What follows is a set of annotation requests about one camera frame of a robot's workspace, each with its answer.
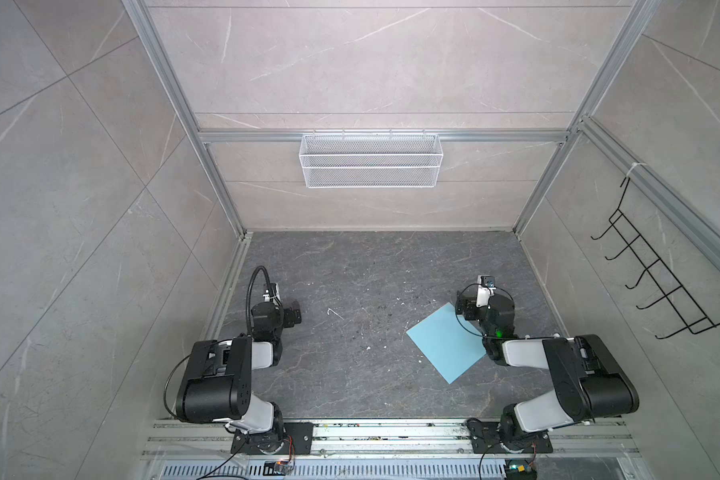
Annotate light blue paper sheet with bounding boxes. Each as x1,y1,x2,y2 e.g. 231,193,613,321
407,303,486,384

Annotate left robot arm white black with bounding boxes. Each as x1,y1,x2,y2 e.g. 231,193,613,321
172,300,302,444

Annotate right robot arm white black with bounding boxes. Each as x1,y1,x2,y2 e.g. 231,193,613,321
455,282,640,451

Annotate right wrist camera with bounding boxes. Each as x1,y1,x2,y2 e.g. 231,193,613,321
475,275,496,308

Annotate right black cable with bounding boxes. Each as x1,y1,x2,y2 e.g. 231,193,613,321
452,283,484,338

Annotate black cable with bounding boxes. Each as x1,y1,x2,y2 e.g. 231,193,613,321
245,265,275,337
452,283,484,338

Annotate left black cable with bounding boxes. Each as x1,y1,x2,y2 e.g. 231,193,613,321
245,265,275,337

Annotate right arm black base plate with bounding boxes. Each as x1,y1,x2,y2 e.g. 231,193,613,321
465,418,553,454

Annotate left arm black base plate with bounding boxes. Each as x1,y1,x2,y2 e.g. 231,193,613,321
230,421,315,456

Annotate aluminium mounting rail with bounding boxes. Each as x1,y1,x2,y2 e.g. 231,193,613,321
138,418,639,460

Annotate white wire mesh basket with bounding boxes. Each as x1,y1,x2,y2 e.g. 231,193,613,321
299,133,444,189

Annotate black wire hook rack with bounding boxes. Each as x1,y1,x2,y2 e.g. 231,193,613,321
590,178,720,340

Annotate white cable tie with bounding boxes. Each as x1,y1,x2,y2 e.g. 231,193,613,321
625,162,647,179

